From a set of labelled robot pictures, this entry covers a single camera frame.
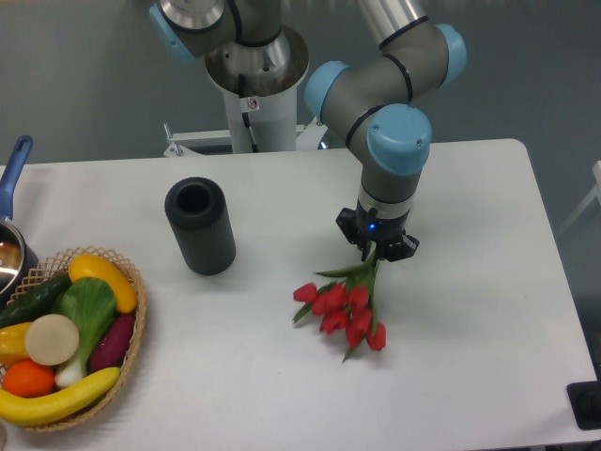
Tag red tulip bouquet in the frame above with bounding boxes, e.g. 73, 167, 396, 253
292, 254, 387, 361

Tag black device at table edge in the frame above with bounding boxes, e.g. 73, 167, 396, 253
566, 381, 600, 430

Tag green cucumber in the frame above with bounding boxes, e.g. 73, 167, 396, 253
1, 273, 71, 328

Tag woven wicker basket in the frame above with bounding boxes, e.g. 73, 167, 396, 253
1, 246, 146, 431

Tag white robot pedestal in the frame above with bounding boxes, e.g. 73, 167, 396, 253
162, 23, 335, 159

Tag white frame at right edge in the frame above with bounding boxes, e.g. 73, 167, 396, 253
559, 161, 600, 235

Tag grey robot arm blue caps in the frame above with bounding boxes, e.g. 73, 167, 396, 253
149, 1, 467, 261

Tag black cable on pedestal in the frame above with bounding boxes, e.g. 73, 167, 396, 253
237, 73, 260, 153

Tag beige round slice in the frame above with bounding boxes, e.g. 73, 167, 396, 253
24, 314, 79, 366

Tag yellow bell pepper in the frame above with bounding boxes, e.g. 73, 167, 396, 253
0, 322, 32, 367

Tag yellow banana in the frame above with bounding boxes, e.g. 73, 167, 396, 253
1, 367, 121, 427

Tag dark grey ribbed vase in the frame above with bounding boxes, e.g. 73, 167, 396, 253
164, 177, 236, 275

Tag orange fruit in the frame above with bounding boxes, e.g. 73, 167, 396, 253
2, 360, 54, 398

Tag blue handled saucepan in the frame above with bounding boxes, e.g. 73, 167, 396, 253
1, 135, 39, 308

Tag purple eggplant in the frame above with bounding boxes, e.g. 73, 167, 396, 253
88, 314, 135, 373

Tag green bok choy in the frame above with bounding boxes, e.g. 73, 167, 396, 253
53, 277, 116, 389

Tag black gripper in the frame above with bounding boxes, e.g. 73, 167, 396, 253
336, 201, 420, 262

